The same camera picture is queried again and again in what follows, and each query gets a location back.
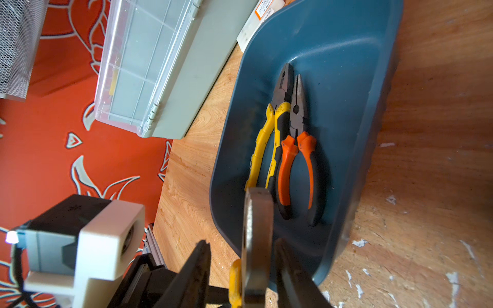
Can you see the small white orange carton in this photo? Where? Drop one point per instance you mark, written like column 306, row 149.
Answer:
column 263, row 10

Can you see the teal plastic storage box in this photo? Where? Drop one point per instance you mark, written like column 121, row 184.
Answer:
column 346, row 53

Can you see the yellow black long pliers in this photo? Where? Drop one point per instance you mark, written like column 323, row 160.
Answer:
column 277, row 124

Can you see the translucent grey tool case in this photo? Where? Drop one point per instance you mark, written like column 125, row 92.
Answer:
column 160, row 60

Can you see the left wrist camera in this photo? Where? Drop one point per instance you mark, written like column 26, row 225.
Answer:
column 78, row 251

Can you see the white mesh wall basket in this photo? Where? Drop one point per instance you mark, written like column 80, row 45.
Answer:
column 21, row 27

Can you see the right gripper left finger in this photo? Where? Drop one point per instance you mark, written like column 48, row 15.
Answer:
column 190, row 287

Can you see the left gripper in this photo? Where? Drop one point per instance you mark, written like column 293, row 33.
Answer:
column 146, row 281

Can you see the yellow black combination pliers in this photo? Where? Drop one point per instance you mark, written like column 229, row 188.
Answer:
column 250, row 275

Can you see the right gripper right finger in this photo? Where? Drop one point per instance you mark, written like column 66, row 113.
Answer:
column 295, row 287

